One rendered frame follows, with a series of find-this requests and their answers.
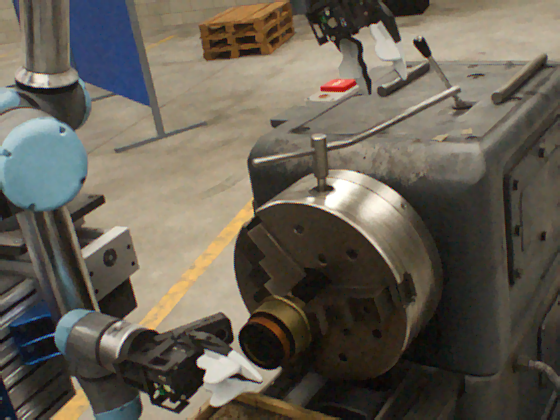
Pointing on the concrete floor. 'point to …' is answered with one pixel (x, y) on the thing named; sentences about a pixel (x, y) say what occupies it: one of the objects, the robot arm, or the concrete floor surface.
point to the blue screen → (114, 56)
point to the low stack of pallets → (247, 30)
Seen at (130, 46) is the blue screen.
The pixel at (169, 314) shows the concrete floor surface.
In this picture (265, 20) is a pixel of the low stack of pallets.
